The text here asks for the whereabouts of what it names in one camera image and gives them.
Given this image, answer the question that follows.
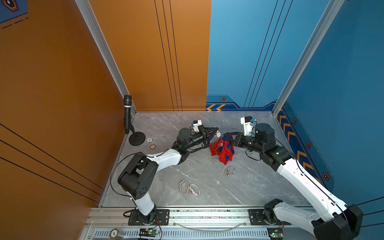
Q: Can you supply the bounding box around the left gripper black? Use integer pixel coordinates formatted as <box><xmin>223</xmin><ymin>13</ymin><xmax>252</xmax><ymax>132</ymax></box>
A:
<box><xmin>184</xmin><ymin>126</ymin><xmax>218</xmax><ymax>152</ymax></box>

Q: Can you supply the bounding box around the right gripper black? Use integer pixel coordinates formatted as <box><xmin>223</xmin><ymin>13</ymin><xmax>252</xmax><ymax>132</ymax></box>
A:
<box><xmin>225</xmin><ymin>131</ymin><xmax>266</xmax><ymax>155</ymax></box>

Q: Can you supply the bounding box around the red and blue cloth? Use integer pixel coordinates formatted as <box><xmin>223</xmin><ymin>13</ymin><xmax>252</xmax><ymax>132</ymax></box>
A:
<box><xmin>209</xmin><ymin>136</ymin><xmax>235</xmax><ymax>165</ymax></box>

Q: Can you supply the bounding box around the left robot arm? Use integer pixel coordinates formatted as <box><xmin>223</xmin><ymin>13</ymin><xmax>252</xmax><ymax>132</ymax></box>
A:
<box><xmin>118</xmin><ymin>125</ymin><xmax>221</xmax><ymax>224</ymax></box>

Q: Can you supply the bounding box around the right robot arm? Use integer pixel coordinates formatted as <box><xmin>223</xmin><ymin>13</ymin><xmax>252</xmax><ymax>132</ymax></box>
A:
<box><xmin>225</xmin><ymin>124</ymin><xmax>364</xmax><ymax>240</ymax></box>

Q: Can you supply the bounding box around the beige band watch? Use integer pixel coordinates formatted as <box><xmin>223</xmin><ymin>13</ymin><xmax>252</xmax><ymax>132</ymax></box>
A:
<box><xmin>179</xmin><ymin>180</ymin><xmax>190</xmax><ymax>195</ymax></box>

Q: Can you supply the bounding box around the pink white watch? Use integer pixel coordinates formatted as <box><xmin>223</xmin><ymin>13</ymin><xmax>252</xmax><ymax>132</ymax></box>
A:
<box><xmin>188</xmin><ymin>184</ymin><xmax>201</xmax><ymax>196</ymax></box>

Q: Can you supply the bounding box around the black microphone on stand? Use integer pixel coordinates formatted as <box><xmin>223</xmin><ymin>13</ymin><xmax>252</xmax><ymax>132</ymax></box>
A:
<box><xmin>124</xmin><ymin>95</ymin><xmax>146</xmax><ymax>146</ymax></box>

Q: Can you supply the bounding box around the green circuit board right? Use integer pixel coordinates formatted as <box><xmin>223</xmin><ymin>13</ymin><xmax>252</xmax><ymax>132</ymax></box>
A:
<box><xmin>267</xmin><ymin>228</ymin><xmax>284</xmax><ymax>240</ymax></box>

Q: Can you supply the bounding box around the green circuit board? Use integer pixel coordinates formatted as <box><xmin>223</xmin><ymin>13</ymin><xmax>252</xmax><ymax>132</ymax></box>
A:
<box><xmin>138</xmin><ymin>228</ymin><xmax>161</xmax><ymax>240</ymax></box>
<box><xmin>267</xmin><ymin>228</ymin><xmax>284</xmax><ymax>240</ymax></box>

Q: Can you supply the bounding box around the green circuit board left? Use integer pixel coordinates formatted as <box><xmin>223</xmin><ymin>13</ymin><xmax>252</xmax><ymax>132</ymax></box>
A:
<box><xmin>138</xmin><ymin>228</ymin><xmax>161</xmax><ymax>240</ymax></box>

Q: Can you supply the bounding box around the silver tape roll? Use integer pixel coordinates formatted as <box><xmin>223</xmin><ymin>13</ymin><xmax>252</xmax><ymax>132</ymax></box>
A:
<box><xmin>109</xmin><ymin>228</ymin><xmax>125</xmax><ymax>240</ymax></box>

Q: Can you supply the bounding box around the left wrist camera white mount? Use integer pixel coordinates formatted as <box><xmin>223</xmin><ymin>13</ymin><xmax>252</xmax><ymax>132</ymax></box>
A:
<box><xmin>190</xmin><ymin>120</ymin><xmax>202</xmax><ymax>134</ymax></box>

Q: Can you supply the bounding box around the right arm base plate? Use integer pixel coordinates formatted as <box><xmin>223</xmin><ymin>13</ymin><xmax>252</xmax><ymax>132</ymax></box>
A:
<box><xmin>248</xmin><ymin>209</ymin><xmax>291</xmax><ymax>226</ymax></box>

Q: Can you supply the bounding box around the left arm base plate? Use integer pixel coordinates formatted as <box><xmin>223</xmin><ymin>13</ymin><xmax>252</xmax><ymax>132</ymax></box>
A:
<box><xmin>128</xmin><ymin>209</ymin><xmax>170</xmax><ymax>226</ymax></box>

